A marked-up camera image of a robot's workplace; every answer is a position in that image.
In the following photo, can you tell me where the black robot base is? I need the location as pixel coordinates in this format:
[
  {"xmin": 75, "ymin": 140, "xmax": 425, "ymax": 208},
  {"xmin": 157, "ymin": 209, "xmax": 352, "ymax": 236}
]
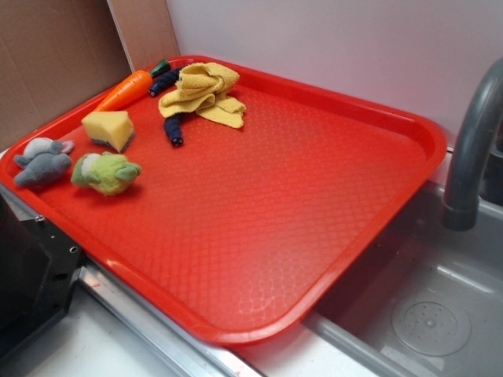
[{"xmin": 1, "ymin": 199, "xmax": 83, "ymax": 360}]

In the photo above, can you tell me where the green plush animal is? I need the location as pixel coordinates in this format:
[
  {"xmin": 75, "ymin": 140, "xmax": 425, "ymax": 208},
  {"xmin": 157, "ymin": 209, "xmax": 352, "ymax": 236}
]
[{"xmin": 71, "ymin": 152, "xmax": 141, "ymax": 196}]

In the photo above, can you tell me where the red plastic tray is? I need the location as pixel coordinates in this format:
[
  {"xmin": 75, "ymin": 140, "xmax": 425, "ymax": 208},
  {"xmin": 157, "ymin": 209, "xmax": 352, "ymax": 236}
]
[{"xmin": 1, "ymin": 67, "xmax": 446, "ymax": 346}]

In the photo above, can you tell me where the dark blue toy caterpillar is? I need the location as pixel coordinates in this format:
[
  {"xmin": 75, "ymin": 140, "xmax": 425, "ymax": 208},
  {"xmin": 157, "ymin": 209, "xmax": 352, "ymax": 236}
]
[{"xmin": 149, "ymin": 68, "xmax": 184, "ymax": 147}]

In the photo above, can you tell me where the yellow cloth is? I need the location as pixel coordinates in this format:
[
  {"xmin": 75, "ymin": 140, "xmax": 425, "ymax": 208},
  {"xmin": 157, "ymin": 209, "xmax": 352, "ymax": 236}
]
[{"xmin": 158, "ymin": 62, "xmax": 246, "ymax": 129}]

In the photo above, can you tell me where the yellow sponge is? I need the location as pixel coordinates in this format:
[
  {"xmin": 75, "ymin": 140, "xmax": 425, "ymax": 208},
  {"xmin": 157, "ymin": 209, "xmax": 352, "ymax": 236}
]
[{"xmin": 82, "ymin": 111, "xmax": 135, "ymax": 153}]

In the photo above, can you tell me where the orange toy carrot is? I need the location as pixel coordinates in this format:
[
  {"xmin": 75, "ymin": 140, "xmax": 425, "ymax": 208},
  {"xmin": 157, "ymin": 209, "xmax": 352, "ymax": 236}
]
[{"xmin": 95, "ymin": 60, "xmax": 171, "ymax": 112}]

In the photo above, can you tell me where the grey plush mouse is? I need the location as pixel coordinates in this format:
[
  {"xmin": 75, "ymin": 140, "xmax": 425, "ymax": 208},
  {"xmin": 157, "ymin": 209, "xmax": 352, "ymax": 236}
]
[{"xmin": 13, "ymin": 137, "xmax": 75, "ymax": 188}]

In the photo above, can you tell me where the grey plastic faucet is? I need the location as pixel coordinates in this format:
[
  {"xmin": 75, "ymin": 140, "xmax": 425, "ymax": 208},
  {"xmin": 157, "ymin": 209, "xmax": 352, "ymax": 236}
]
[{"xmin": 441, "ymin": 59, "xmax": 502, "ymax": 231}]

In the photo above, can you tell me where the grey plastic sink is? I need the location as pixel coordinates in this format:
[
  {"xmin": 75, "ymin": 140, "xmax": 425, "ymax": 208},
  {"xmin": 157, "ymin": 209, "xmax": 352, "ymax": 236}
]
[{"xmin": 305, "ymin": 177, "xmax": 502, "ymax": 376}]

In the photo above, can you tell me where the brown cardboard panel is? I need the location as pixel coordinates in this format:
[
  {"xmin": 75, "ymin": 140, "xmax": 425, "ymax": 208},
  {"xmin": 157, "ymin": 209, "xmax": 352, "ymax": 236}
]
[{"xmin": 1, "ymin": 1, "xmax": 179, "ymax": 149}]

